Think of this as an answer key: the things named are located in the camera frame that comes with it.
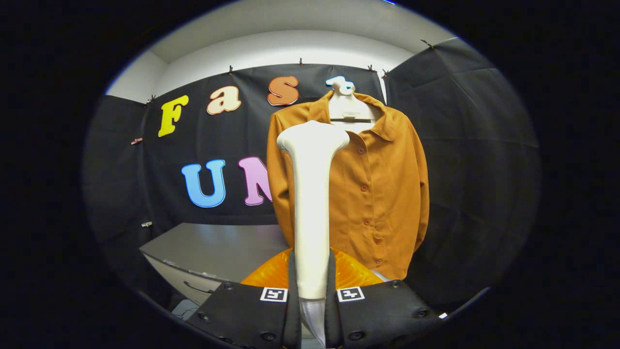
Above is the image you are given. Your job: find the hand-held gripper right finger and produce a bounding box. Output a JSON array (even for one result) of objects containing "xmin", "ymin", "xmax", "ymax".
[{"xmin": 325, "ymin": 247, "xmax": 446, "ymax": 349}]

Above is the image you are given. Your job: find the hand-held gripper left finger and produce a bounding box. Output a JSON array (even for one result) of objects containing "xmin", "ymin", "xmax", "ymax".
[{"xmin": 186, "ymin": 247, "xmax": 302, "ymax": 349}]

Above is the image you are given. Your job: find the orange button-up shirt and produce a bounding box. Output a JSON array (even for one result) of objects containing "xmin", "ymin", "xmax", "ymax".
[{"xmin": 266, "ymin": 91, "xmax": 430, "ymax": 281}]

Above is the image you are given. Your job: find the white garment steamer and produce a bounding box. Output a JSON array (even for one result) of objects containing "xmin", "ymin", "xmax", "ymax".
[{"xmin": 277, "ymin": 120, "xmax": 350, "ymax": 347}]

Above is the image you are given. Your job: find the white clothes hanger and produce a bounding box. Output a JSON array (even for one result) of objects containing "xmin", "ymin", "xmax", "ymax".
[{"xmin": 325, "ymin": 78, "xmax": 383, "ymax": 134}]

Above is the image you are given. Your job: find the grey drawer cabinet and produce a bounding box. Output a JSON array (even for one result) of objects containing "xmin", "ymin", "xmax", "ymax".
[{"xmin": 139, "ymin": 222, "xmax": 291, "ymax": 307}]

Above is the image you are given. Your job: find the row of black clips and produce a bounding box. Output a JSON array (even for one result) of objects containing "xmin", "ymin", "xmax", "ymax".
[{"xmin": 145, "ymin": 39, "xmax": 435, "ymax": 105}]

